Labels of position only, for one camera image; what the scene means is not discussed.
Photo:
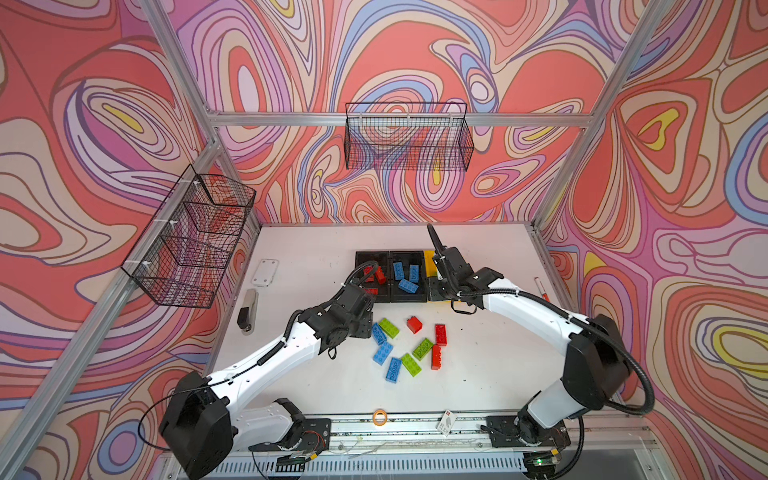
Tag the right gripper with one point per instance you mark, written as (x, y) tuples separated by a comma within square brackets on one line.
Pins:
[(434, 290)]

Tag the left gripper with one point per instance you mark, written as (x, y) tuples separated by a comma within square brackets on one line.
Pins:
[(367, 325)]

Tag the blue lego brick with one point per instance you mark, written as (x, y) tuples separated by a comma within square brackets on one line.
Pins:
[(414, 273), (398, 271), (393, 370), (378, 334), (382, 353), (408, 286)]

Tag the green lego brick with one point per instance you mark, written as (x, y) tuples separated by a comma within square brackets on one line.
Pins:
[(390, 329), (410, 364), (423, 349)]

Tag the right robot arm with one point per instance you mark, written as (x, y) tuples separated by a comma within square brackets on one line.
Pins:
[(598, 370)]

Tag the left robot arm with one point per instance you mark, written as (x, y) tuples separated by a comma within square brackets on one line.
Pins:
[(205, 418)]

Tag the yellow bin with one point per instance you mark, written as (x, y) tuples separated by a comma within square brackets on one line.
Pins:
[(438, 288)]

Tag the middle black bin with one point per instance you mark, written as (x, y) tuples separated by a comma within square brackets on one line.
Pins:
[(409, 257)]

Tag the black bin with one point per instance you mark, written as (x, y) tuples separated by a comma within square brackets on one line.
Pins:
[(376, 259), (409, 257)]

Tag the left black bin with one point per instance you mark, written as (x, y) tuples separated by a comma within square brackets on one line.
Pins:
[(376, 259)]

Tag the red marker pen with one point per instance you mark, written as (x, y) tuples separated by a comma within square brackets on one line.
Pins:
[(541, 288)]

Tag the white plastic plate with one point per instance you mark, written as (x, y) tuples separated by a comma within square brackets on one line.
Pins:
[(265, 272)]

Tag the grey stapler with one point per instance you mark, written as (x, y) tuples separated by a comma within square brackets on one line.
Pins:
[(248, 311)]

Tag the white tag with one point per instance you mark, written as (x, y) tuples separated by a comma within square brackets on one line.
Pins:
[(446, 423)]

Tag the back wire basket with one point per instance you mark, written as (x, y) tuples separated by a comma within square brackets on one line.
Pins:
[(407, 135)]

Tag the wire basket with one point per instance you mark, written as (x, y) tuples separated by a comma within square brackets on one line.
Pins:
[(191, 239), (407, 135)]

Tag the left wire basket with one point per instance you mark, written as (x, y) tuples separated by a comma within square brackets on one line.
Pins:
[(191, 239)]

